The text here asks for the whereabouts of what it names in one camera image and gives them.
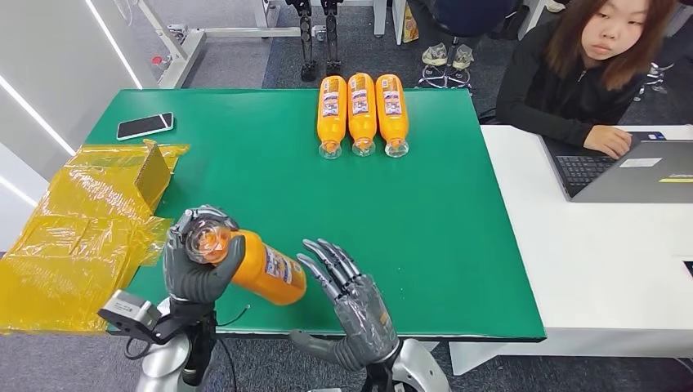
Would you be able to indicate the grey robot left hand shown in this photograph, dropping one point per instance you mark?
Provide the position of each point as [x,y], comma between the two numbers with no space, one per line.
[189,278]

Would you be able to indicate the black robot leg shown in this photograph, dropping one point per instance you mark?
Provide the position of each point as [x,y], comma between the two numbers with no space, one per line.
[307,38]
[331,38]

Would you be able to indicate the person's right hand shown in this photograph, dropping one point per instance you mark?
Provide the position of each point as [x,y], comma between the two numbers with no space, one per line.
[609,142]

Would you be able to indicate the yellow plastic sheet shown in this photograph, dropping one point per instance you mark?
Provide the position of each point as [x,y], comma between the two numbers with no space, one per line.
[70,243]

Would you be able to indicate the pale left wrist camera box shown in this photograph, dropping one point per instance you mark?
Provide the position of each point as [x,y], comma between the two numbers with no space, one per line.
[127,311]

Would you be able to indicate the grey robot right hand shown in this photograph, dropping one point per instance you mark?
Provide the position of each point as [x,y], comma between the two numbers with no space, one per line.
[363,319]

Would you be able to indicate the green table mat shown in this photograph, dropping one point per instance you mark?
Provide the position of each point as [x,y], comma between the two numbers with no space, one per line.
[325,216]

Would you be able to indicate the person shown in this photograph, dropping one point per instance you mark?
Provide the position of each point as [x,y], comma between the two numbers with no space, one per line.
[557,92]
[471,16]

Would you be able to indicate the orange detergent bottle clear cap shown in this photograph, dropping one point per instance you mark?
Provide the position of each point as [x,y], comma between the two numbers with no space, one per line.
[361,113]
[265,268]
[331,116]
[392,113]

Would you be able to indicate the orange snack bag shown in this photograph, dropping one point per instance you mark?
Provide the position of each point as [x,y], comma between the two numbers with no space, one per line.
[410,24]

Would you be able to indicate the grey laptop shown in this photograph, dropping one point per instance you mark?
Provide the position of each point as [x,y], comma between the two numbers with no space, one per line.
[639,173]

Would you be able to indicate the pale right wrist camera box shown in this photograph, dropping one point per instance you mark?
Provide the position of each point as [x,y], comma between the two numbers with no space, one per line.
[325,390]

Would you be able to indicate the chrome office chair base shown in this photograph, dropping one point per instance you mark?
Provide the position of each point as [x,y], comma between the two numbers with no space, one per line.
[445,77]
[655,73]

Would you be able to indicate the small red-topped object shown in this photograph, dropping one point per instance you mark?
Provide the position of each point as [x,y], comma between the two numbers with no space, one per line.
[158,60]

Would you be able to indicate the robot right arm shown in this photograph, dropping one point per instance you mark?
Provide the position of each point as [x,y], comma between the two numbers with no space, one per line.
[422,373]

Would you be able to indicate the brown cardboard piece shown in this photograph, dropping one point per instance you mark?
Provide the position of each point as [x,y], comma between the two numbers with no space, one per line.
[154,176]

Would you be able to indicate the small black object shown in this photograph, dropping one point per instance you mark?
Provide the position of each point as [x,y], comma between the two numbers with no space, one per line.
[689,269]

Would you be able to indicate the black smartphone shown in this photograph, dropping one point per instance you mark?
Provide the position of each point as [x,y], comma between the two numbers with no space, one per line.
[145,125]

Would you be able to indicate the white metal frame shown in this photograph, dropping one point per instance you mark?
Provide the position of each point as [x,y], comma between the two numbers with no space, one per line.
[187,51]

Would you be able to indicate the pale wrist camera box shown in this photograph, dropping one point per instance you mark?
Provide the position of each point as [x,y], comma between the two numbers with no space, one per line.
[127,311]
[325,390]

